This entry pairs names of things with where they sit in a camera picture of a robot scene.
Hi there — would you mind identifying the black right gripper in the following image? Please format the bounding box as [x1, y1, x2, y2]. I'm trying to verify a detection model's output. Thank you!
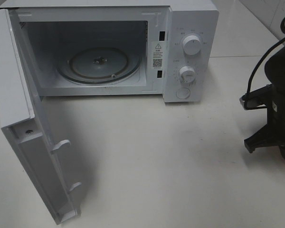
[244, 87, 285, 160]

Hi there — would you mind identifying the round white door button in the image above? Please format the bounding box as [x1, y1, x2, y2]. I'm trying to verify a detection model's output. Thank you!
[176, 88, 190, 99]

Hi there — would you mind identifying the white microwave door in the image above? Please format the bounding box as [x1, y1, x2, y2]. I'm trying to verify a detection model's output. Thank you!
[0, 9, 79, 224]

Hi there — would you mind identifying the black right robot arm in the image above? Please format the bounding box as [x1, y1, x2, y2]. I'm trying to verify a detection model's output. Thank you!
[240, 46, 285, 160]

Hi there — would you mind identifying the lower white timer knob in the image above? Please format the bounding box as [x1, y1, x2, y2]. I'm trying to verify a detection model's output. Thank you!
[179, 66, 196, 84]

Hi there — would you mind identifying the upper white power knob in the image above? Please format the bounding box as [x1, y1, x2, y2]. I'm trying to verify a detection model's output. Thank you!
[182, 34, 202, 56]

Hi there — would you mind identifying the white microwave oven body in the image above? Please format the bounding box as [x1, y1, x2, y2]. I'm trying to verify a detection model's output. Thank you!
[0, 0, 219, 103]

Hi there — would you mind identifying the white warning label sticker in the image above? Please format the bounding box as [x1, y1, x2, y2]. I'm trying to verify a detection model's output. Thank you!
[151, 41, 165, 69]

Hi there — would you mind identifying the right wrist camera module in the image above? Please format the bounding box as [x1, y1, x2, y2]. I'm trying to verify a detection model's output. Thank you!
[239, 84, 272, 110]

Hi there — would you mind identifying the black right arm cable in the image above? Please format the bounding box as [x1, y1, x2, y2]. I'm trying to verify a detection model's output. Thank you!
[242, 10, 285, 100]

